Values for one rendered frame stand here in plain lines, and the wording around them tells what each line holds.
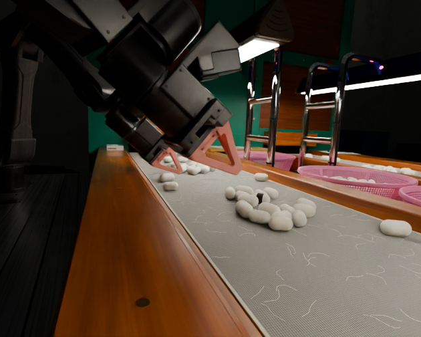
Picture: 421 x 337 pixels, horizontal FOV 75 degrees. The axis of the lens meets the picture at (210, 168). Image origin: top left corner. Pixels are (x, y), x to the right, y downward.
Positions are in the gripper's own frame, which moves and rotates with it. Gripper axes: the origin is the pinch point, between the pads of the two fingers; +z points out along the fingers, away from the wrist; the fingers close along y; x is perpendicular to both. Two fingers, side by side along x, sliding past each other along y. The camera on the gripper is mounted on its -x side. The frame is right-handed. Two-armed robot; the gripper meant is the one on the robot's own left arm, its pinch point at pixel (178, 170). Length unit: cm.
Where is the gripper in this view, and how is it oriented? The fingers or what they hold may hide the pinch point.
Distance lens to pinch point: 67.1
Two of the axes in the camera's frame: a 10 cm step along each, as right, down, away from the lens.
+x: -6.4, 7.6, -1.2
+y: -3.6, -1.6, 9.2
